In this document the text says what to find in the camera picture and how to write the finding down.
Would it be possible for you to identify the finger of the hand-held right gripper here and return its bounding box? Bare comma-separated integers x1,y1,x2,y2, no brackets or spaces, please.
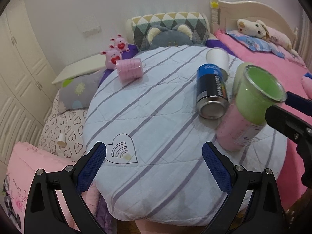
265,105,312,142
283,91,312,117

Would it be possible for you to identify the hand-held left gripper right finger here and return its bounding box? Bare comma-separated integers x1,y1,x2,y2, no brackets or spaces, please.
202,141,288,234

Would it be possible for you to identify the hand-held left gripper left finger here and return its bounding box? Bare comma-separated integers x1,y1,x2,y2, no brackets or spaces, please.
24,141,108,234

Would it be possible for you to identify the green and pink plastic cup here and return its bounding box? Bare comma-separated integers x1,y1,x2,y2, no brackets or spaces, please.
217,62,288,153

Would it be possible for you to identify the white paper cup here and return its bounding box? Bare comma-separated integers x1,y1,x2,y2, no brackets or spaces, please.
205,47,231,82

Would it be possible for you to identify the clear cup with pink filling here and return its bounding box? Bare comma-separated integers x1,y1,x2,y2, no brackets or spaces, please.
115,58,143,82

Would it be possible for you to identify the pink cushion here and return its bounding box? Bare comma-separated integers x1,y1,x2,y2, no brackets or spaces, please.
301,73,312,92

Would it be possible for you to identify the pink bed cover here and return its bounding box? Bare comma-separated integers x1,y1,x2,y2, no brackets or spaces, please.
214,29,312,211

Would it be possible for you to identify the heart print pillow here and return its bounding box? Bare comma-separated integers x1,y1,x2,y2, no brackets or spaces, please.
39,90,89,164

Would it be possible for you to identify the brown wooden furniture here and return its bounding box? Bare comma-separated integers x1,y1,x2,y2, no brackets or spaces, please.
285,192,312,234

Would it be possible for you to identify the pink printed blanket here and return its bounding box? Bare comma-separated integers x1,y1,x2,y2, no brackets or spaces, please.
2,141,117,234

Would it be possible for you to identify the grey flower pillow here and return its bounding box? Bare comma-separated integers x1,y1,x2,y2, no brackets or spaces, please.
57,72,105,110

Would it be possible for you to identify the blue and black can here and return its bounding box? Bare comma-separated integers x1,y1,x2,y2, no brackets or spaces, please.
196,63,230,120

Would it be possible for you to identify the blue printed pillow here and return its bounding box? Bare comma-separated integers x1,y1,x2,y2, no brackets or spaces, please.
225,30,287,59

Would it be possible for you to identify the white dog plush toy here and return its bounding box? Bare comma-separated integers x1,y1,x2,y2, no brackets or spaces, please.
237,19,293,51

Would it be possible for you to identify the white board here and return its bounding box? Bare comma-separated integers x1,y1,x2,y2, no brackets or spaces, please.
52,54,110,85

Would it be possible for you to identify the pink rabbit plush toy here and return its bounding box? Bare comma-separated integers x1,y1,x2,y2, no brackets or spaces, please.
100,49,123,69
109,34,130,53

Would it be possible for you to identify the cream wooden headboard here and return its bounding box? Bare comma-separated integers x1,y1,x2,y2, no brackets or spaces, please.
210,0,300,54

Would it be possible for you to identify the white wardrobe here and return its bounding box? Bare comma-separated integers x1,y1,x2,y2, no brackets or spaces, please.
0,0,59,166

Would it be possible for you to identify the grey bear plush cushion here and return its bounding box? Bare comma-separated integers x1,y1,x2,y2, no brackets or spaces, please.
146,24,195,50

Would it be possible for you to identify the triangle pattern pillow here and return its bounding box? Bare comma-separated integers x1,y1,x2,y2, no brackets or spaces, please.
131,12,209,50

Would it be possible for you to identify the white wall plate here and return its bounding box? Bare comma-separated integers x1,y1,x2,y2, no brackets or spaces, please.
83,27,101,36

